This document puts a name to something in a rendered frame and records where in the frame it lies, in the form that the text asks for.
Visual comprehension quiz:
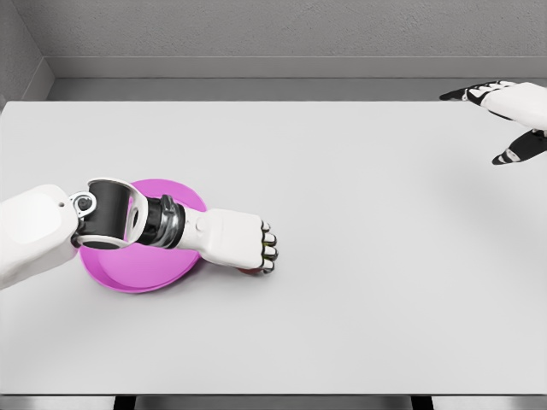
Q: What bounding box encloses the pink round plate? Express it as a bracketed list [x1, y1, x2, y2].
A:
[78, 178, 209, 296]

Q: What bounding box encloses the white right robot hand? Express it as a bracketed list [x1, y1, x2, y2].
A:
[438, 79, 547, 167]

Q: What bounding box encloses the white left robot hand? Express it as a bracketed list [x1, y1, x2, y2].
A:
[206, 208, 279, 275]

